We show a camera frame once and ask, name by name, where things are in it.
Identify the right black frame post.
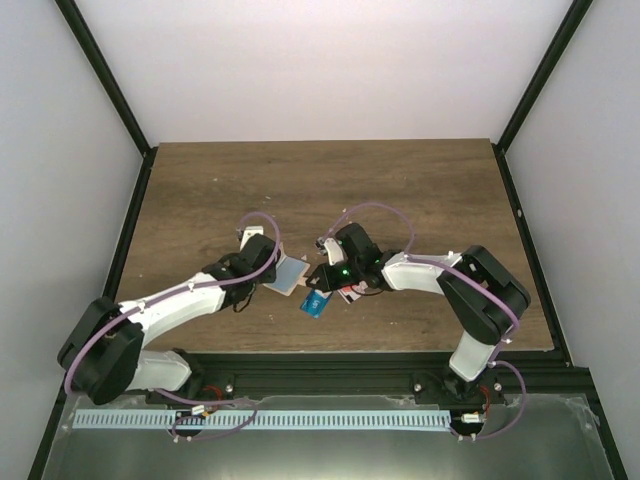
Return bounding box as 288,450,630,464
494,0,594,151

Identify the light blue slotted cable duct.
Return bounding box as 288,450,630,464
72,409,451,432

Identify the blue VIP card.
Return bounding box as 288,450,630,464
300,289,333,319

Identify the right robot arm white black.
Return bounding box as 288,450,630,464
305,223,531,403

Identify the left black frame post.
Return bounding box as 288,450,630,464
54,0,153,156

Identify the beige leather card holder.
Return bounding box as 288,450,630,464
263,244,310,296

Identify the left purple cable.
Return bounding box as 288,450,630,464
63,211,282,444

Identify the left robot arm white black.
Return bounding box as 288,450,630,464
58,233,279,405

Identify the white card pink pattern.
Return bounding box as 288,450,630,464
338,285,365,304

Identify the black aluminium front rail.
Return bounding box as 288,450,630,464
62,349,591,401

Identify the black frame post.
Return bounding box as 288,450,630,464
494,0,594,151
54,0,153,156

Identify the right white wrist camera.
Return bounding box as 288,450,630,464
316,237,346,266

